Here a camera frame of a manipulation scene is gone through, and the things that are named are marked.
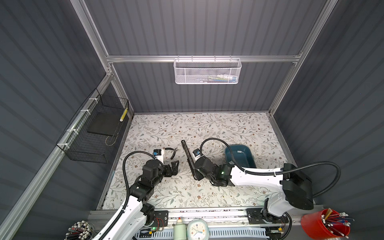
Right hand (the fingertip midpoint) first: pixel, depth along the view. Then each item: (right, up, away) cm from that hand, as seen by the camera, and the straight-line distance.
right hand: (196, 167), depth 81 cm
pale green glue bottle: (-7, -23, -17) cm, 29 cm away
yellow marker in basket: (-40, +27, -1) cm, 49 cm away
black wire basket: (-53, +19, -9) cm, 57 cm away
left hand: (-14, +3, -1) cm, 14 cm away
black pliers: (-15, +7, +18) cm, 24 cm away
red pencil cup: (+53, -17, -22) cm, 59 cm away
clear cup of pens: (-44, -17, -25) cm, 53 cm away
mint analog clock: (+1, -25, -13) cm, 28 cm away
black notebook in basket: (-49, +24, -2) cm, 55 cm away
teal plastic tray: (+31, +4, +15) cm, 34 cm away
